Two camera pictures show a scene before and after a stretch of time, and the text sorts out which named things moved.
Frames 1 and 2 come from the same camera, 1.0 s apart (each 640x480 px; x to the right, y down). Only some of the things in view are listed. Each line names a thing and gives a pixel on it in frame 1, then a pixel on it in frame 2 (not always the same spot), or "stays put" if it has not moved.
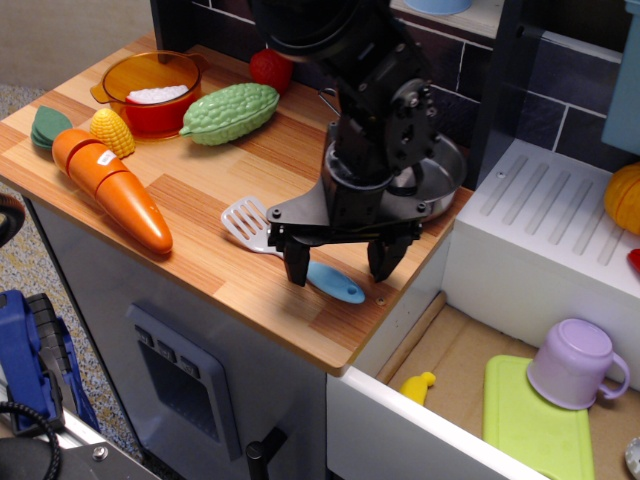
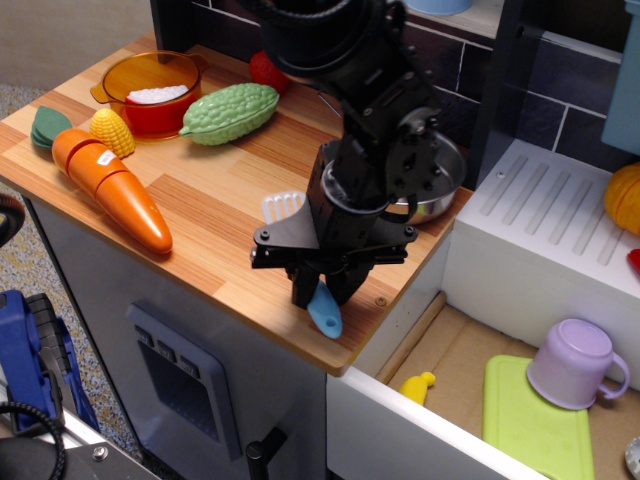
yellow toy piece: (416, 387) stays put
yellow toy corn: (107, 127) stays put
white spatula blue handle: (248, 219) to (326, 315)
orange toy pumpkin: (622, 197) stays put
